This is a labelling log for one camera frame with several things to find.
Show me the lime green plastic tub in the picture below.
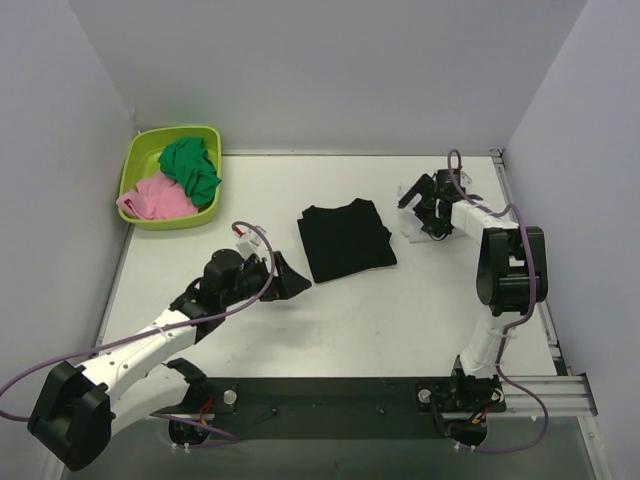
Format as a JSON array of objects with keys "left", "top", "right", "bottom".
[{"left": 118, "top": 126, "right": 222, "bottom": 231}]

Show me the green t-shirt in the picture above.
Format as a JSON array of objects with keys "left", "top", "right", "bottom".
[{"left": 158, "top": 136, "right": 221, "bottom": 207}]

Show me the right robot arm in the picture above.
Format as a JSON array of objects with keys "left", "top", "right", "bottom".
[{"left": 397, "top": 168, "right": 548, "bottom": 411}]

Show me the aluminium frame rail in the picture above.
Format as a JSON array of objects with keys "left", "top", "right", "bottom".
[{"left": 502, "top": 374, "right": 598, "bottom": 418}]

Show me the pink t-shirt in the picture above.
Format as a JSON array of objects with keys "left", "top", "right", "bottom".
[{"left": 116, "top": 171, "right": 198, "bottom": 220}]

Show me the black t-shirt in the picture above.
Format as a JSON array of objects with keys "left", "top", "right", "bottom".
[{"left": 297, "top": 198, "right": 397, "bottom": 284}]

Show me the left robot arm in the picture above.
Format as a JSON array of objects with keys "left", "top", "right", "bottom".
[{"left": 27, "top": 249, "right": 311, "bottom": 471}]

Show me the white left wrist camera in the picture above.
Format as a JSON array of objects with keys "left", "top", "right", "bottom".
[{"left": 232, "top": 226, "right": 267, "bottom": 259}]

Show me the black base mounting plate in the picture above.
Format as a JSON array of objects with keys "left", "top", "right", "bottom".
[{"left": 163, "top": 377, "right": 506, "bottom": 440}]

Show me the white t-shirt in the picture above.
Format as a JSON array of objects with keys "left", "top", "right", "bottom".
[{"left": 396, "top": 194, "right": 434, "bottom": 244}]

